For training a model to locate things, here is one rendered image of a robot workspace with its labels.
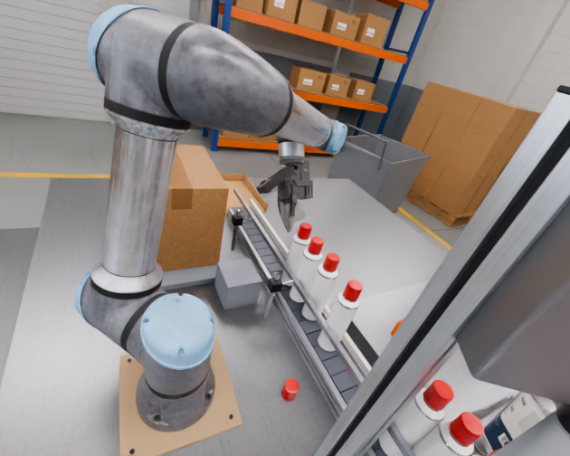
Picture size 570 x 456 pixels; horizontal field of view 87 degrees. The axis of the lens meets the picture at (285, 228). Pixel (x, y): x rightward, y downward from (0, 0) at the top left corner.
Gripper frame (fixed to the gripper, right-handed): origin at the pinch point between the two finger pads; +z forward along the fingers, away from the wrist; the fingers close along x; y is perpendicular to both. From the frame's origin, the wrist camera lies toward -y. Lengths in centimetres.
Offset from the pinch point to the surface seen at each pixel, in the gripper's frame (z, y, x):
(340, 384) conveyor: 32.2, -3.0, -27.9
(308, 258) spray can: 6.1, -2.1, -14.8
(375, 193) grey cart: -9, 161, 120
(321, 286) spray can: 12.4, -1.5, -19.1
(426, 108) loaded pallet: -111, 299, 172
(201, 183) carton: -13.3, -23.5, 3.1
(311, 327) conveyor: 24.5, -1.4, -14.5
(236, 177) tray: -19, 9, 66
